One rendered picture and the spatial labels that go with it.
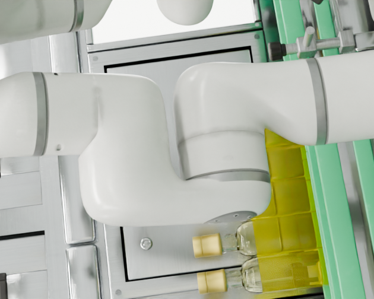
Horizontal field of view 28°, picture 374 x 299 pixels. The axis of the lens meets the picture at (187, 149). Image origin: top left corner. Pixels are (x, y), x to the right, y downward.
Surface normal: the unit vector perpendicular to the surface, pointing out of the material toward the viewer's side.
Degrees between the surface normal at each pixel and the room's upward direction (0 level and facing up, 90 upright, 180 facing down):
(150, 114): 137
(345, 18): 90
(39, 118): 109
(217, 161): 79
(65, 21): 114
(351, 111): 89
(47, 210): 90
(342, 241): 90
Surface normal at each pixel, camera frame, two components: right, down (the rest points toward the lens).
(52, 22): 0.49, 0.71
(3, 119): -0.11, 0.01
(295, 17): -0.05, -0.26
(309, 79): -0.10, -0.47
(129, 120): 0.20, -0.31
